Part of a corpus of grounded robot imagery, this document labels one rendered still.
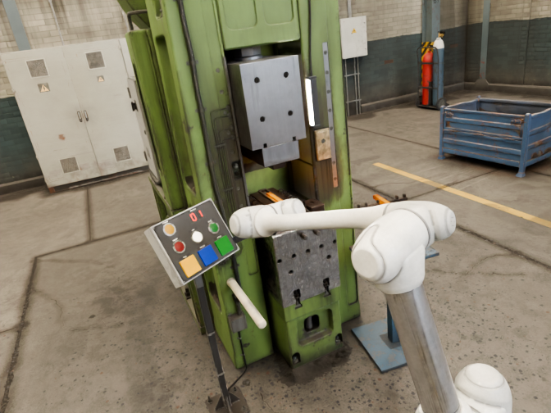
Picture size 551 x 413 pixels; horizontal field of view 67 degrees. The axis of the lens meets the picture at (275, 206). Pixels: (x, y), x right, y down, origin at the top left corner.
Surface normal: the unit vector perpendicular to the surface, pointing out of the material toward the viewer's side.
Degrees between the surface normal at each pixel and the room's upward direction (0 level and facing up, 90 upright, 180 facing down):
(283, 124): 90
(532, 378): 0
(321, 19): 90
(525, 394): 0
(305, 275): 90
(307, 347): 90
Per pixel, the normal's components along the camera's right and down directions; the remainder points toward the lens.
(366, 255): -0.73, 0.32
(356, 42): 0.41, 0.30
